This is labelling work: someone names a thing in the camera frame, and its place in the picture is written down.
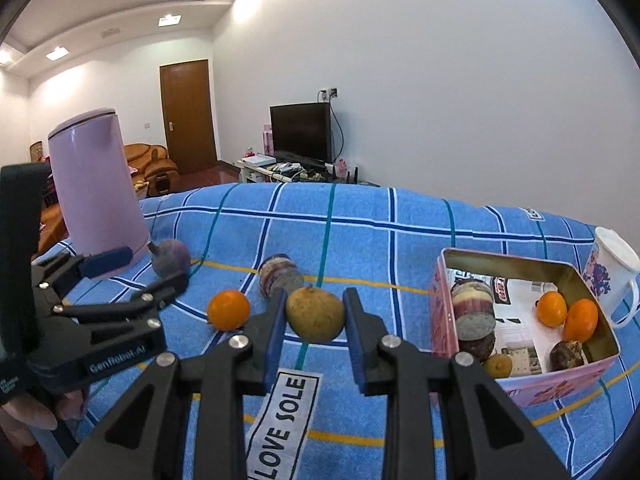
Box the brown leather armchair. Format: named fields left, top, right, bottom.
left=123, top=143, right=179, bottom=196

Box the blue plaid blanket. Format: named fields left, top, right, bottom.
left=30, top=182, right=640, bottom=480

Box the white floral mug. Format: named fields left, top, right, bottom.
left=580, top=226, right=640, bottom=329

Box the small orange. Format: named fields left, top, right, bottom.
left=536, top=291, right=568, bottom=328

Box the pink electric kettle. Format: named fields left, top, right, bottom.
left=47, top=107, right=152, bottom=281

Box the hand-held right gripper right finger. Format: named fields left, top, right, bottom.
left=342, top=287, right=571, bottom=480

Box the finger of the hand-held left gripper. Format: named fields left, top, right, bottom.
left=47, top=272, right=190, bottom=333
left=31, top=246, right=134, bottom=306

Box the person's left hand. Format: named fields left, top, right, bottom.
left=0, top=385, right=88, bottom=448

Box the black power cable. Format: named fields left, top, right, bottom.
left=330, top=97, right=346, bottom=163

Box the small yellow fruit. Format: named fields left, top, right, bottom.
left=482, top=353, right=513, bottom=378

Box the printed paper sheet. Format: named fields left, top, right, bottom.
left=447, top=267, right=561, bottom=376

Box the round purple fruit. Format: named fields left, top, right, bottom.
left=151, top=239, right=192, bottom=278

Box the yellow brown round fruit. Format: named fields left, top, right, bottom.
left=285, top=284, right=346, bottom=343

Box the white fabric label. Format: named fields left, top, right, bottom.
left=246, top=367, right=321, bottom=480

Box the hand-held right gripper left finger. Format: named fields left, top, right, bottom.
left=57, top=287, right=288, bottom=480

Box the brown wooden door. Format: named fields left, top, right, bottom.
left=160, top=59, right=218, bottom=176

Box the white TV stand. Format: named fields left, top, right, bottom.
left=237, top=157, right=331, bottom=183

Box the pink tin box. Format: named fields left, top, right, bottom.
left=429, top=247, right=622, bottom=408

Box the brown leather sofa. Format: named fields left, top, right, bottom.
left=37, top=200, right=68, bottom=253

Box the black television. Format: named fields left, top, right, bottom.
left=270, top=102, right=333, bottom=163

